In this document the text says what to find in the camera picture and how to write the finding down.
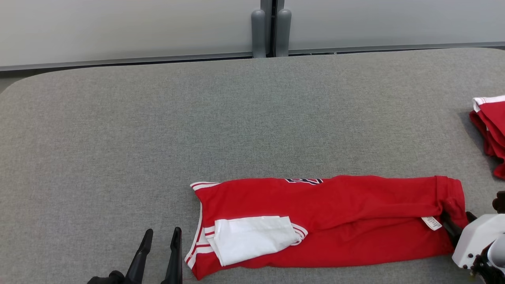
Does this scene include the black camera plug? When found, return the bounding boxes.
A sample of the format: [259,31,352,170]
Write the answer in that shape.
[87,270,126,284]
[492,191,505,214]

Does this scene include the red shorts with white trim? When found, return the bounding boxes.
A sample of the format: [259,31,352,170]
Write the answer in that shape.
[469,95,505,180]

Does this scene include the grey cylindrical bumper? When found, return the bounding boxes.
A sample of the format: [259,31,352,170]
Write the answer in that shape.
[251,9,266,58]
[276,9,292,58]

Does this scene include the red jersey with white sleeves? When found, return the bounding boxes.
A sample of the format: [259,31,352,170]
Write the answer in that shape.
[185,175,469,280]

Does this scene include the grey partition post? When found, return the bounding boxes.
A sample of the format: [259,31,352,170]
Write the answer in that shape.
[260,0,285,58]

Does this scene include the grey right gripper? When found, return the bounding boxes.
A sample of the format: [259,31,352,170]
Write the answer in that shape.
[439,211,505,284]

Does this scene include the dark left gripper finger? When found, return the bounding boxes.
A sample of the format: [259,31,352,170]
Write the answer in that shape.
[161,226,183,284]
[124,228,154,284]

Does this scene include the black right camera plug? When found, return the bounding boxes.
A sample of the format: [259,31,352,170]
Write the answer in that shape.
[492,191,505,214]

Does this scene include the grey partition bottom rail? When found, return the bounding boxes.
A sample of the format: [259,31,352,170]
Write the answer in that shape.
[0,51,253,72]
[290,41,505,55]

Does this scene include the black left camera plug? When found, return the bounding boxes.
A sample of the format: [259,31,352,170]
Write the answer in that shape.
[87,270,126,284]

